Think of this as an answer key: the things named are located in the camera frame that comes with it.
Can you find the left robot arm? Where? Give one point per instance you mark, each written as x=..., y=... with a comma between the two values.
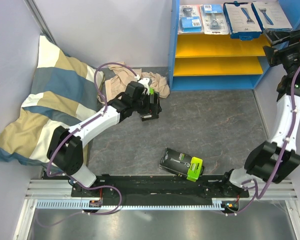
x=66, y=146

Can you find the beige cloth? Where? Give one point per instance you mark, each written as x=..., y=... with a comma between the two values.
x=123, y=76

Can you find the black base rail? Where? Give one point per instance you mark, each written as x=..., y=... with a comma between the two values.
x=206, y=187

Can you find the slotted cable duct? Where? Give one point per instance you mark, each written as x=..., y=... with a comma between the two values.
x=79, y=204

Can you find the clear blister razor pack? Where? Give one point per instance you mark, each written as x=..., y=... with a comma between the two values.
x=213, y=19

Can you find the white box blue razor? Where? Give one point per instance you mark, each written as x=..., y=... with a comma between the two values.
x=241, y=21

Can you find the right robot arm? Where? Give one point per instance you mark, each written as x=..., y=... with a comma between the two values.
x=274, y=159

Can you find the blue blister razor pack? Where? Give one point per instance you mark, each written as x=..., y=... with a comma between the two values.
x=189, y=20

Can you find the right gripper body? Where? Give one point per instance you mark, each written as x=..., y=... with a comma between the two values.
x=289, y=56

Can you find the patchwork pillow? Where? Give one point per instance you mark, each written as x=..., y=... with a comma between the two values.
x=63, y=93

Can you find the blue shelf unit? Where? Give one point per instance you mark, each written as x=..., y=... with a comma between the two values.
x=200, y=61

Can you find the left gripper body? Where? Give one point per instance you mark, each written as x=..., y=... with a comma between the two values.
x=144, y=104

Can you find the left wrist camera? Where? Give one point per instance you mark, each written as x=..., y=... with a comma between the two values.
x=146, y=82

